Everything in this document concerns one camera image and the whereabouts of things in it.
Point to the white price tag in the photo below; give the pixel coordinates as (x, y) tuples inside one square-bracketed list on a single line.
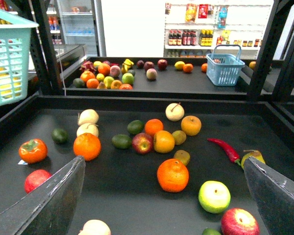
[(21, 162)]

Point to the small blue shopping basket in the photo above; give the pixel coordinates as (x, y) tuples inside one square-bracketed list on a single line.
[(223, 69)]

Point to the glass top freezer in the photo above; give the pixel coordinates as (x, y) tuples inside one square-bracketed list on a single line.
[(69, 58)]

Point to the red chili pepper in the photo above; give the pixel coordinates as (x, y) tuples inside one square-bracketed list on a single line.
[(228, 149)]

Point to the light teal shopping basket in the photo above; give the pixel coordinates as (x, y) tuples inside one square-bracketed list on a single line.
[(15, 35)]

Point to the red apple front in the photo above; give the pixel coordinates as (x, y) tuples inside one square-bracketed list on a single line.
[(238, 221)]

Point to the brown kiwi lower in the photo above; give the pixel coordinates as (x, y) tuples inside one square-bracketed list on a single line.
[(183, 156)]

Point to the far dark red apple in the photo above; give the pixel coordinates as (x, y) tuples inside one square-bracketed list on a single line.
[(162, 64)]

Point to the far orange on shelf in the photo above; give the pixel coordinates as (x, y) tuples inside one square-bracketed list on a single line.
[(188, 68)]

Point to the white pear front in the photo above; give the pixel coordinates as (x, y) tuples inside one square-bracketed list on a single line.
[(95, 227)]

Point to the white pear left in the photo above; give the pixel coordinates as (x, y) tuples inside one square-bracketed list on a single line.
[(87, 116)]

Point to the red yellow apple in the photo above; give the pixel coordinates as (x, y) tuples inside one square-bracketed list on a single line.
[(142, 143)]

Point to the golden yellow apple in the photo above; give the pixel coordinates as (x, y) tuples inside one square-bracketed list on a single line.
[(191, 125)]

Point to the green lime upper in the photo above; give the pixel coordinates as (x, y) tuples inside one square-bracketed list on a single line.
[(135, 127)]

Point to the white pear middle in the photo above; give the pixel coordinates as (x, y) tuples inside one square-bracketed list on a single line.
[(87, 128)]

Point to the brown kiwi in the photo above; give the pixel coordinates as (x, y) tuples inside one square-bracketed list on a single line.
[(183, 156), (179, 137)]

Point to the large orange centre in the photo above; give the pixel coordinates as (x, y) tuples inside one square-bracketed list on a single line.
[(172, 175)]

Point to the black metal shelf post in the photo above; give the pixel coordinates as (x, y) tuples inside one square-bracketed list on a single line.
[(41, 47)]

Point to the green avocado front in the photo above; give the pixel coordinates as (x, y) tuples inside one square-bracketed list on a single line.
[(210, 231)]

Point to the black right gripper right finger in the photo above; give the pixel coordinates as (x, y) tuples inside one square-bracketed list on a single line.
[(274, 196)]

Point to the orange persimmon with leaf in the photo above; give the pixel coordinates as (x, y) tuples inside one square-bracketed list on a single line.
[(33, 151)]

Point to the green apple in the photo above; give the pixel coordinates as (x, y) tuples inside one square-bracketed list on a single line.
[(128, 78), (214, 197)]

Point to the brown kiwi upper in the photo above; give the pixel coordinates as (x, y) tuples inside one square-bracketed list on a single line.
[(179, 137)]

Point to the red pomegranate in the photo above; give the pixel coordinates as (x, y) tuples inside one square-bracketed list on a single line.
[(35, 179)]

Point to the large orange mandarin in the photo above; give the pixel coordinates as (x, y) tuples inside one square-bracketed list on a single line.
[(88, 146)]

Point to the yellow label bottles row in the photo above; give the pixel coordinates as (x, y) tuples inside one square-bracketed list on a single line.
[(205, 38)]

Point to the far lemon on shelf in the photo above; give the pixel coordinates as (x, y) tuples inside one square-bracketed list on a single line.
[(179, 65)]

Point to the green avocado middle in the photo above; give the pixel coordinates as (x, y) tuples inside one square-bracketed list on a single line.
[(121, 141)]

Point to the far green apple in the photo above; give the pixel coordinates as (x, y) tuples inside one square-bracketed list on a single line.
[(128, 78)]

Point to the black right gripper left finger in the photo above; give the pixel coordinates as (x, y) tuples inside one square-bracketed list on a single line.
[(50, 208)]

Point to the yellow green pear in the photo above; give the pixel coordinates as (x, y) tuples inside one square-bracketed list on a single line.
[(252, 153)]

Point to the dark green avocado left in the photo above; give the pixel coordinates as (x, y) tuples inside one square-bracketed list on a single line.
[(59, 136)]

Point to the small orange tangerine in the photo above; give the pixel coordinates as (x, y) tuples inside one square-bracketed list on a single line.
[(152, 126)]

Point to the white pear with stem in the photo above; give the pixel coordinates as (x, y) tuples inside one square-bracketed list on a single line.
[(174, 112)]

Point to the yellow orange fruit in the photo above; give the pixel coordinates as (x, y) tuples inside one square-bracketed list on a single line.
[(163, 142)]

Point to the dark sauce bottles row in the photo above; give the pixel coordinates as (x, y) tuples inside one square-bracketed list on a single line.
[(178, 37)]

